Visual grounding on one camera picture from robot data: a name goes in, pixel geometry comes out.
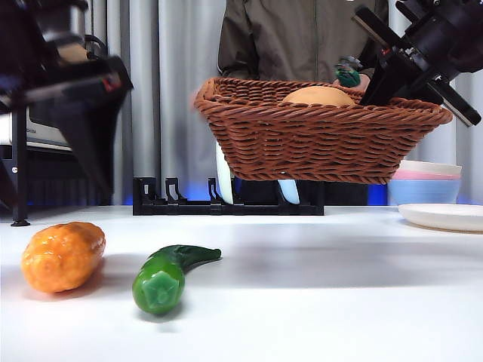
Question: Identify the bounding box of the beige bowl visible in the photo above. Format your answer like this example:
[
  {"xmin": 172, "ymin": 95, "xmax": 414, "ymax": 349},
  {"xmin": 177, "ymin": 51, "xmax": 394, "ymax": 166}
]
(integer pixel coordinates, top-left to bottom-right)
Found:
[{"xmin": 398, "ymin": 159, "xmax": 463, "ymax": 176}]

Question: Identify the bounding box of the black metal shelf frame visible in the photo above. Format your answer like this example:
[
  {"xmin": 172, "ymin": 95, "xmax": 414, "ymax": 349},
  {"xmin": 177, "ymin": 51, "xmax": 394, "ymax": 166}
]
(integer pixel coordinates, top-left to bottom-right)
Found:
[{"xmin": 0, "ymin": 105, "xmax": 31, "ymax": 228}]

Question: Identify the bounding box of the blue bowl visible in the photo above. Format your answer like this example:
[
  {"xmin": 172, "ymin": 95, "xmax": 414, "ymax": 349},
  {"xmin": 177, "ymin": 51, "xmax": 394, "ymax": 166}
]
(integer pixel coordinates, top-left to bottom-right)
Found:
[{"xmin": 388, "ymin": 179, "xmax": 463, "ymax": 207}]

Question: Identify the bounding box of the light blue plate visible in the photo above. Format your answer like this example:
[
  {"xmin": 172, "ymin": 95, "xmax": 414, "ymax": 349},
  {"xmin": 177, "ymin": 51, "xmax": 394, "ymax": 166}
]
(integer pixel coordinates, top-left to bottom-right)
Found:
[{"xmin": 277, "ymin": 179, "xmax": 301, "ymax": 206}]

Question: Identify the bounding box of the green cucumber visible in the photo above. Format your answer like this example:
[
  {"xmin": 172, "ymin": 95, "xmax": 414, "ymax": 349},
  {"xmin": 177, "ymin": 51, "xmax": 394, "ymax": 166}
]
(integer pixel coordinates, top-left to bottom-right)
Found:
[{"xmin": 131, "ymin": 244, "xmax": 223, "ymax": 315}]

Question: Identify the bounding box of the grey curtain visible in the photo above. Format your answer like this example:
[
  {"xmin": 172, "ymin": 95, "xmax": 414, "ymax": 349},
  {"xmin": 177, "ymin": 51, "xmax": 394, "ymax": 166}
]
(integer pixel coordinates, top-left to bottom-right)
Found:
[{"xmin": 88, "ymin": 0, "xmax": 483, "ymax": 207}]

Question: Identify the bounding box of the cream toaster oven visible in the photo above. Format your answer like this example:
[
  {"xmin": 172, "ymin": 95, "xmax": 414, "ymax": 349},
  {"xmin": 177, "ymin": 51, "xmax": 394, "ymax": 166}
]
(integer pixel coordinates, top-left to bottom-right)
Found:
[{"xmin": 25, "ymin": 107, "xmax": 73, "ymax": 152}]

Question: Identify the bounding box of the orange corn cob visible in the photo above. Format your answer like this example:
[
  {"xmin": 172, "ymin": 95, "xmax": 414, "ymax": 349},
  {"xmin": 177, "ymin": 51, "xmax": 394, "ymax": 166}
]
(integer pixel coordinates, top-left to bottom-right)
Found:
[{"xmin": 21, "ymin": 221, "xmax": 106, "ymax": 294}]

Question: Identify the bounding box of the pale grey camera box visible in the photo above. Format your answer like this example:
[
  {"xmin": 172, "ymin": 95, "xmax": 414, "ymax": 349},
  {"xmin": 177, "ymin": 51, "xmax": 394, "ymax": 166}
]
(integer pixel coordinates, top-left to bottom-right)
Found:
[{"xmin": 40, "ymin": 2, "xmax": 91, "ymax": 43}]

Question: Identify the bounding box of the cream white plate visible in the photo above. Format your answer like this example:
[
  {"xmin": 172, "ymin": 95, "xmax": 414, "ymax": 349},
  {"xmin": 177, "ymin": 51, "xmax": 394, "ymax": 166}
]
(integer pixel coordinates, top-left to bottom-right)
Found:
[{"xmin": 398, "ymin": 203, "xmax": 483, "ymax": 233}]

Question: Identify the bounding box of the pale green plate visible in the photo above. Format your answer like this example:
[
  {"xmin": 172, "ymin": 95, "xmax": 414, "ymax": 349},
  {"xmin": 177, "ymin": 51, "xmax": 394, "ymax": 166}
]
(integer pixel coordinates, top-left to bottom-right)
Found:
[{"xmin": 215, "ymin": 144, "xmax": 236, "ymax": 206}]

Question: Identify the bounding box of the rainbow stick with green end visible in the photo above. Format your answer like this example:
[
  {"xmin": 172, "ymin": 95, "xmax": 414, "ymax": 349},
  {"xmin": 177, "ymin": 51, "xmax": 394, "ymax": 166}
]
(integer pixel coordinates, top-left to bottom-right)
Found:
[{"xmin": 333, "ymin": 55, "xmax": 365, "ymax": 89}]

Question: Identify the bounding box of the person's right hand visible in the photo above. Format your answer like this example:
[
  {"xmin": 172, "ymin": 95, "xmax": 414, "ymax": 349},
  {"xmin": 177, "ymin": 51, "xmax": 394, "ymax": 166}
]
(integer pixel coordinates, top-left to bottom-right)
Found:
[{"xmin": 331, "ymin": 73, "xmax": 373, "ymax": 91}]

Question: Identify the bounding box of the pink bowl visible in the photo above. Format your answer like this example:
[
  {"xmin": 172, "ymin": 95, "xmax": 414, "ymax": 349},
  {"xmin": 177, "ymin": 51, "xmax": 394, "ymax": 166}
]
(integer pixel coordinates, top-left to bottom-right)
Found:
[{"xmin": 392, "ymin": 169, "xmax": 463, "ymax": 182}]

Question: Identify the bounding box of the person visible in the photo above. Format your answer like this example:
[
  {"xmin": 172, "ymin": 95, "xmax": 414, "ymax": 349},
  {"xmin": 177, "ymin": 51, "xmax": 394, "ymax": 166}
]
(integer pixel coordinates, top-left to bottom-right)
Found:
[{"xmin": 217, "ymin": 0, "xmax": 390, "ymax": 207}]

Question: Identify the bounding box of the black dish rack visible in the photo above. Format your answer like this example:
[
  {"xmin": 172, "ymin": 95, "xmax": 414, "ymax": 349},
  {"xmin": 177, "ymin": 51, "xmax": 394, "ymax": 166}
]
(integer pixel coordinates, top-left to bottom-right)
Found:
[{"xmin": 132, "ymin": 176, "xmax": 325, "ymax": 216}]

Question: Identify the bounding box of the tan potato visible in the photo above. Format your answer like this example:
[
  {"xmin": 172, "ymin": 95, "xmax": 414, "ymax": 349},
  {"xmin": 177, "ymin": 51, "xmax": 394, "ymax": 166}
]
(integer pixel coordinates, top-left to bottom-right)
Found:
[{"xmin": 281, "ymin": 85, "xmax": 357, "ymax": 108}]

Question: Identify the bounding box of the brown wicker basket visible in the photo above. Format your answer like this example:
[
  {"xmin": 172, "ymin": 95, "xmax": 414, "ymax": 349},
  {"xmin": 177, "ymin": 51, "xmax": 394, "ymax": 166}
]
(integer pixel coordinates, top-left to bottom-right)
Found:
[{"xmin": 193, "ymin": 77, "xmax": 454, "ymax": 186}]

